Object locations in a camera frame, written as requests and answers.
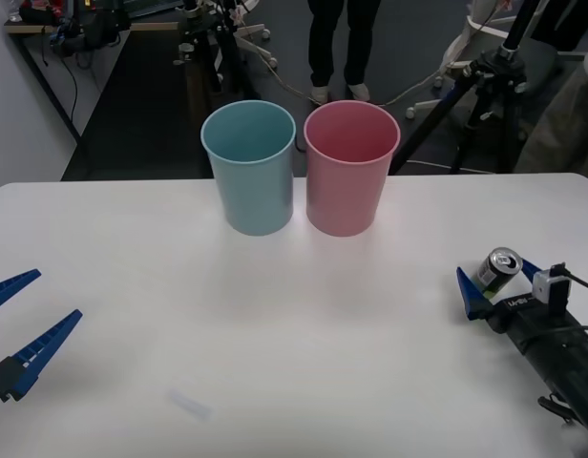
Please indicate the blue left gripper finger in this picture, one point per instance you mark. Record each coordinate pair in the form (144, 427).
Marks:
(12, 288)
(41, 353)

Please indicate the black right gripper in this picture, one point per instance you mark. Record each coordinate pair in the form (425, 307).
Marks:
(537, 324)

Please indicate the black and green drink can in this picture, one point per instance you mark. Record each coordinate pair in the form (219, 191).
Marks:
(493, 276)

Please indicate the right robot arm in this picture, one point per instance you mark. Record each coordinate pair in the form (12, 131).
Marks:
(571, 377)

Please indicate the person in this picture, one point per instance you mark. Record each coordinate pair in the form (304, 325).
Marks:
(556, 124)
(327, 43)

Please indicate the pink plastic bin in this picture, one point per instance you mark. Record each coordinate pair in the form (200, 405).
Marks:
(344, 195)

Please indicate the black tripod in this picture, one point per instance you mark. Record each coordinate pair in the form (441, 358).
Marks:
(213, 52)
(494, 81)

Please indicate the white chair base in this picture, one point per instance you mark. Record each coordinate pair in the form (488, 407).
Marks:
(458, 43)

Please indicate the desk with equipment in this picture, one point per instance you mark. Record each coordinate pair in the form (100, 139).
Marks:
(60, 47)

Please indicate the pale blue plastic bin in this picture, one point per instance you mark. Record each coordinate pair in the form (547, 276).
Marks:
(251, 191)

